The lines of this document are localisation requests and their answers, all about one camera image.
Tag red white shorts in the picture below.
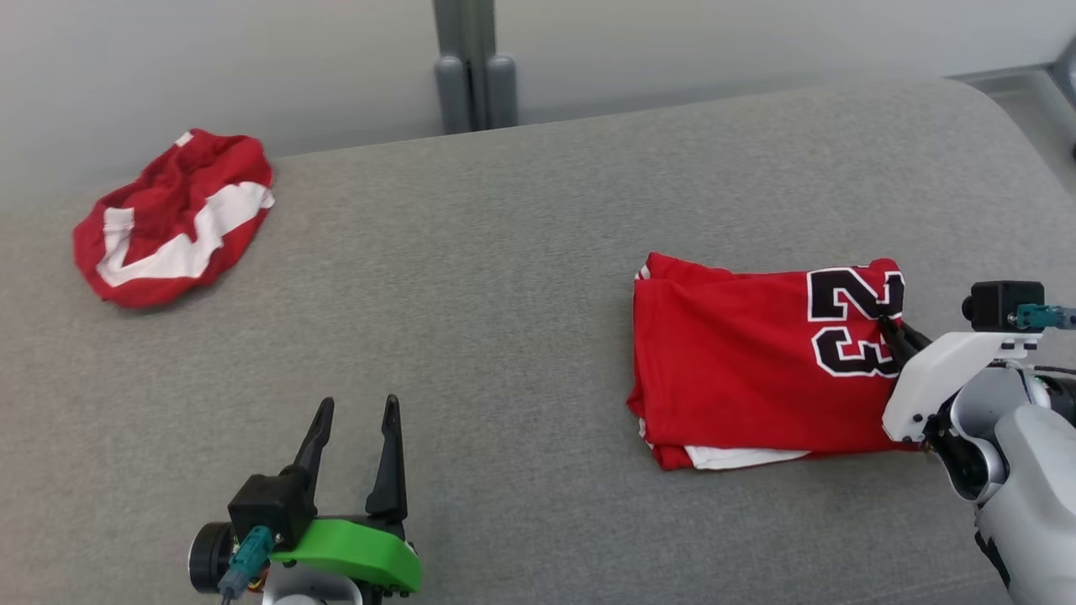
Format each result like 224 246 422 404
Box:
72 129 276 309

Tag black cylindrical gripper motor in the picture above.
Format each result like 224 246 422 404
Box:
187 521 240 595

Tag grey fabric sofa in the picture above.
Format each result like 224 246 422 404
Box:
0 78 1076 605

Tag partition wall post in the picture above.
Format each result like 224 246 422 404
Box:
432 0 519 135

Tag red white number jersey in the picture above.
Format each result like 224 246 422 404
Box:
626 252 921 471

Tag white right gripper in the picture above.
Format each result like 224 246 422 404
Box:
878 315 1045 445

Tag black cable teal plug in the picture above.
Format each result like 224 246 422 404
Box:
1015 302 1076 379
217 526 277 605

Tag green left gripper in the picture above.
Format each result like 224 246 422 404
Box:
261 394 423 605

